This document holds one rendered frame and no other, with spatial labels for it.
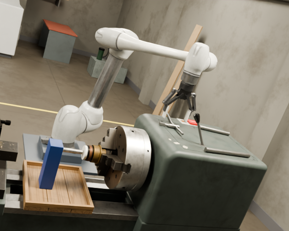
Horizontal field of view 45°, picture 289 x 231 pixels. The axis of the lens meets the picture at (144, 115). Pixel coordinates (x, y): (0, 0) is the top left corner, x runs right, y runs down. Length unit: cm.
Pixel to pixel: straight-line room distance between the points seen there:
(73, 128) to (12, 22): 529
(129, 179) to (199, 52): 71
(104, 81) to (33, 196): 93
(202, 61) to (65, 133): 97
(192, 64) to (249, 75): 300
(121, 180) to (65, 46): 683
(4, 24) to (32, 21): 235
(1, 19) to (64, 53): 171
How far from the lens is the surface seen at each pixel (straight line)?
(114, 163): 160
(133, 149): 161
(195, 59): 178
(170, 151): 159
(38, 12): 960
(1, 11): 731
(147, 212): 171
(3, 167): 166
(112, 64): 223
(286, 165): 410
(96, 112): 233
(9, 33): 739
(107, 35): 205
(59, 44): 827
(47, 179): 169
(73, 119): 221
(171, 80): 576
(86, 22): 980
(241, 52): 499
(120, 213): 174
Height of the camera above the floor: 181
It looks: 17 degrees down
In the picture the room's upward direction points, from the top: 19 degrees clockwise
